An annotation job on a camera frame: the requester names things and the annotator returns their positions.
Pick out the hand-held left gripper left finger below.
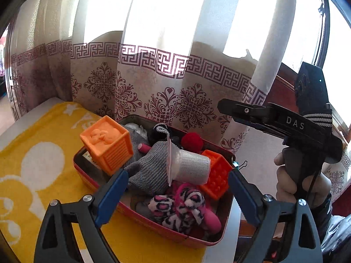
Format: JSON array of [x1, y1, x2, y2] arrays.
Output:
[[34, 169, 129, 263]]

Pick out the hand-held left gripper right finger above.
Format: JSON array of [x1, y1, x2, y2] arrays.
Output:
[[227, 169, 323, 263]]

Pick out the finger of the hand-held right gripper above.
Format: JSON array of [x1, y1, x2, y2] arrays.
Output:
[[233, 116, 286, 143], [218, 99, 272, 124]]

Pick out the dark orange rubber cube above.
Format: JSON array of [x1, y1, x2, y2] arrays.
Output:
[[200, 149, 233, 201]]

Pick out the light orange rubber cube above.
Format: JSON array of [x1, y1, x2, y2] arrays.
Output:
[[80, 116, 134, 176]]

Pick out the red tin box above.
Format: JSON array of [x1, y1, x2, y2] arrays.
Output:
[[73, 114, 236, 248]]

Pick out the grey knit glove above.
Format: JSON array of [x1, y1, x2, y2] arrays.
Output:
[[123, 142, 173, 195]]

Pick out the pink leopard plush earmuffs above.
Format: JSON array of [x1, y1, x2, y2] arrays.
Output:
[[148, 183, 206, 232]]

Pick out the red pompom ball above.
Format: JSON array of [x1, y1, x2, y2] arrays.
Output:
[[181, 132, 205, 152]]

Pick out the white plastic cup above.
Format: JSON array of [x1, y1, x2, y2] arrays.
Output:
[[166, 140, 211, 188]]

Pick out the clear plastic bag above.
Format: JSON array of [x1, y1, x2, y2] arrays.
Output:
[[125, 123, 150, 137]]

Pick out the person's right forearm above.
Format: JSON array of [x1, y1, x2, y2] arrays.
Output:
[[310, 192, 351, 263]]

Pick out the person's right hand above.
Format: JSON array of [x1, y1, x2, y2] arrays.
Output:
[[274, 151, 331, 207]]

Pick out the metal binder clip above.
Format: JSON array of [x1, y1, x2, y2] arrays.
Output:
[[233, 160, 249, 172]]

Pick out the patterned beige curtain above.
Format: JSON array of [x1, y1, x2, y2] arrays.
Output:
[[5, 0, 351, 203]]

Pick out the yellow white towel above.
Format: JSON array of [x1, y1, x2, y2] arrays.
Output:
[[0, 101, 209, 263]]

